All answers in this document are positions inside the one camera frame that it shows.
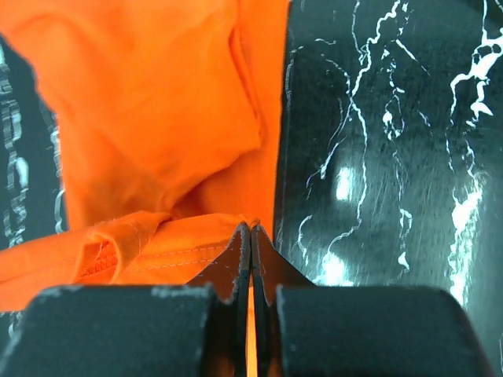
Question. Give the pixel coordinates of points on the orange t shirt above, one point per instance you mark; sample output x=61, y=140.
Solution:
x=169, y=122

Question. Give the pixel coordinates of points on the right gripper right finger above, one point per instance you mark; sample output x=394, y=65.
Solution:
x=269, y=270

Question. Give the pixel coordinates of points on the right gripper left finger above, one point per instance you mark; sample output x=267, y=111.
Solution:
x=224, y=352

